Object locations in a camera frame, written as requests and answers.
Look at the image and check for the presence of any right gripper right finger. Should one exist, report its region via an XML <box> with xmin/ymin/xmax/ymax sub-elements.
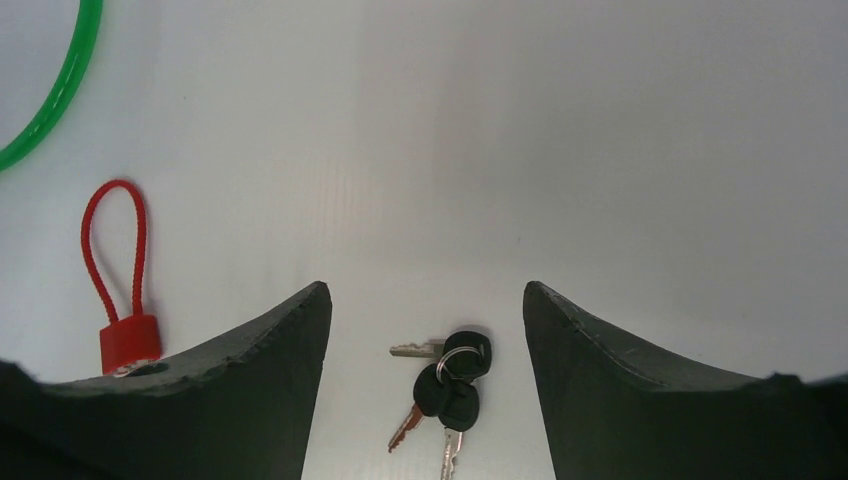
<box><xmin>523</xmin><ymin>281</ymin><xmax>847</xmax><ymax>479</ymax></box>

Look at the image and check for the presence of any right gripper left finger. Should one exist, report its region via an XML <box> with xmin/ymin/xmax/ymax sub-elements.
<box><xmin>1</xmin><ymin>281</ymin><xmax>332</xmax><ymax>479</ymax></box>

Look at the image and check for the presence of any black key bunch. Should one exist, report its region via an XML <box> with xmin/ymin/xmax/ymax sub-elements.
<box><xmin>387</xmin><ymin>330</ymin><xmax>494</xmax><ymax>480</ymax></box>

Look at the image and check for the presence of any red cable lock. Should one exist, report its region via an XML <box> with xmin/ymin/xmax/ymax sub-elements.
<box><xmin>80</xmin><ymin>179</ymin><xmax>163</xmax><ymax>375</ymax></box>

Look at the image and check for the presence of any green cable lock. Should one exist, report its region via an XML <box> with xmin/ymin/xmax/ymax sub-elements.
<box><xmin>1</xmin><ymin>0</ymin><xmax>104</xmax><ymax>172</ymax></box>

